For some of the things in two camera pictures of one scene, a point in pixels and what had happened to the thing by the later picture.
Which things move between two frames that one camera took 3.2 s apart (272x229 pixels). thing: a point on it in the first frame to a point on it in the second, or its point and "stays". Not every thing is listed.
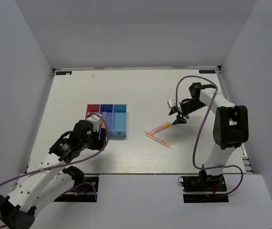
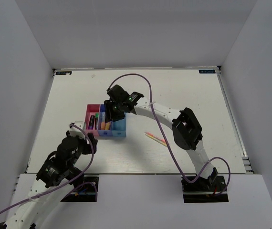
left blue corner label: x=64 y=73 stays
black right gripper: x=180 y=118 to x=108 y=105
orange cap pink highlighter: x=163 y=126 to x=107 y=126
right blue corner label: x=207 y=71 stays
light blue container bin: x=119 y=121 stays
